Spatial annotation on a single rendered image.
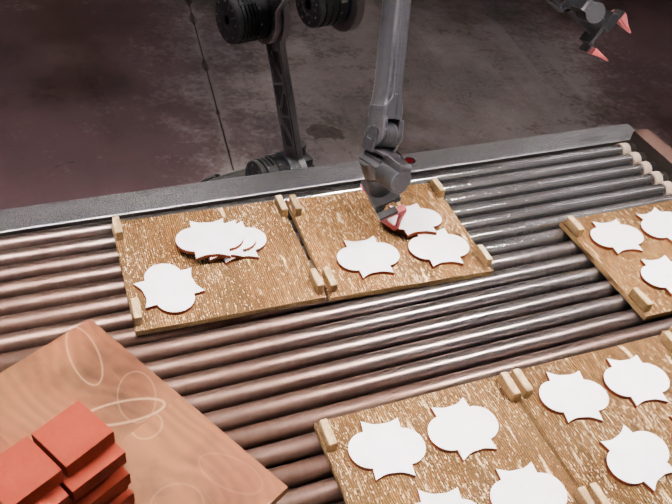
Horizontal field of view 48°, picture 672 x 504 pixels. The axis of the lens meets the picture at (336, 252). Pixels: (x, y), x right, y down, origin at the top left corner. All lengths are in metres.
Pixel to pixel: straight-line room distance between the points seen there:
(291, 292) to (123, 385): 0.47
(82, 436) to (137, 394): 0.39
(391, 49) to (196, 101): 2.47
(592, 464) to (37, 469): 1.00
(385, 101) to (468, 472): 0.79
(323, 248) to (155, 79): 2.62
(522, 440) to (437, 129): 2.75
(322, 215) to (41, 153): 2.09
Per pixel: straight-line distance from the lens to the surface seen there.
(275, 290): 1.66
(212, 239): 1.73
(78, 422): 0.99
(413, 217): 1.88
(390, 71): 1.69
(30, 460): 0.97
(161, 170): 3.56
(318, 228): 1.82
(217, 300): 1.63
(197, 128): 3.85
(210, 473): 1.25
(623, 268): 1.97
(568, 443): 1.55
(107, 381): 1.37
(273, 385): 1.51
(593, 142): 2.46
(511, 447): 1.50
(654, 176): 2.39
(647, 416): 1.66
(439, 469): 1.43
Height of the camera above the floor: 2.11
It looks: 42 degrees down
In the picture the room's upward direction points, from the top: 9 degrees clockwise
